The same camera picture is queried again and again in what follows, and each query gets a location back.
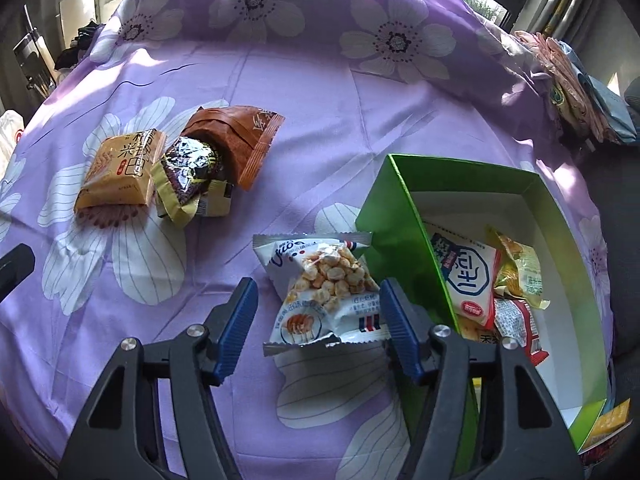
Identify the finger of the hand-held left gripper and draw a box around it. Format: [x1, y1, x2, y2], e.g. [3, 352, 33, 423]
[0, 243, 37, 303]

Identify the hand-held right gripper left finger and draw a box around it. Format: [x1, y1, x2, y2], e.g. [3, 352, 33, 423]
[59, 276, 260, 480]

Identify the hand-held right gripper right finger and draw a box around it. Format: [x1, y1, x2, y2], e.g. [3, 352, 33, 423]
[380, 277, 585, 480]

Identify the white and blue snack packet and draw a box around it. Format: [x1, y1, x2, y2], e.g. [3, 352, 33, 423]
[430, 232, 502, 327]

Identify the white puffed ball snack packet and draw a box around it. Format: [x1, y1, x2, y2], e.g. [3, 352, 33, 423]
[252, 232, 396, 358]

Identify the green cardboard box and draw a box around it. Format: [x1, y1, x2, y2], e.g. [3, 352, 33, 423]
[355, 154, 612, 480]

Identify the red and grey snack packet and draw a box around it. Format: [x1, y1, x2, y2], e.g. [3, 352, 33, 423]
[492, 297, 550, 367]

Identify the yellow green corn snack packet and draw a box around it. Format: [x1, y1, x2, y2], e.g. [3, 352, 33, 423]
[487, 227, 551, 311]

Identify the orange rice cake packet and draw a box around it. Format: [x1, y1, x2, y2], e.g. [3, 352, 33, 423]
[74, 129, 167, 213]

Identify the dark foil gold-edged packet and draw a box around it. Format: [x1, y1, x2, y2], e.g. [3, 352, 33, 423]
[151, 136, 236, 229]

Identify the brown snack packet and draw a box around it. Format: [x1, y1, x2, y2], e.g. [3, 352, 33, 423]
[179, 105, 286, 192]

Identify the small orange snack packet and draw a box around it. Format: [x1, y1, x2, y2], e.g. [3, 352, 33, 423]
[457, 317, 501, 346]

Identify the white plastic bag red print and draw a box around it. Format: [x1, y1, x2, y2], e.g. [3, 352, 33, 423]
[0, 110, 26, 161]

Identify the upright vacuum cleaner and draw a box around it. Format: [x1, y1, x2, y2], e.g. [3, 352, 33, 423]
[12, 5, 58, 98]

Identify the purple floral bedsheet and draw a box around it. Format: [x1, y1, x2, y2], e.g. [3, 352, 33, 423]
[0, 0, 616, 480]

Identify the orange printed card packet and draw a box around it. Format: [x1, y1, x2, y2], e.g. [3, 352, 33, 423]
[577, 399, 633, 466]

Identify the heap of black clothes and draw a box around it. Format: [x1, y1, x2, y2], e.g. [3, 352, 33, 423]
[54, 20, 103, 72]

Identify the stack of folded cloths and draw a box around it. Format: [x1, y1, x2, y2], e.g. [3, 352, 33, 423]
[515, 30, 638, 146]

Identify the beige curtain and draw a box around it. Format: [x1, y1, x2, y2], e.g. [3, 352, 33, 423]
[530, 0, 601, 46]

